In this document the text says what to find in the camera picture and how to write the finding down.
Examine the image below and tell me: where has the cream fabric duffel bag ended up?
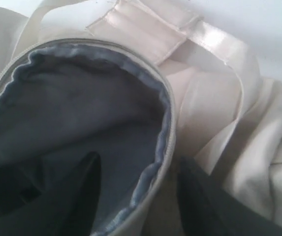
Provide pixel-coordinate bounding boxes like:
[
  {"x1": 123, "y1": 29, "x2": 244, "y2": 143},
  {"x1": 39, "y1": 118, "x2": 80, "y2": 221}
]
[{"x1": 0, "y1": 0, "x2": 282, "y2": 236}]

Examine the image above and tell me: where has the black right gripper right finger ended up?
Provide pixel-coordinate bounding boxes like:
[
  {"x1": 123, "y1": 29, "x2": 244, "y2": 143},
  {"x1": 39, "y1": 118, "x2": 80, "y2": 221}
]
[{"x1": 177, "y1": 154, "x2": 282, "y2": 236}]

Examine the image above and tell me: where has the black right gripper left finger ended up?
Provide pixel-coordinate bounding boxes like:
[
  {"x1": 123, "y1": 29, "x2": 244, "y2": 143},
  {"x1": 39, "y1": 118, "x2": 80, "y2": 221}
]
[{"x1": 0, "y1": 152, "x2": 101, "y2": 236}]

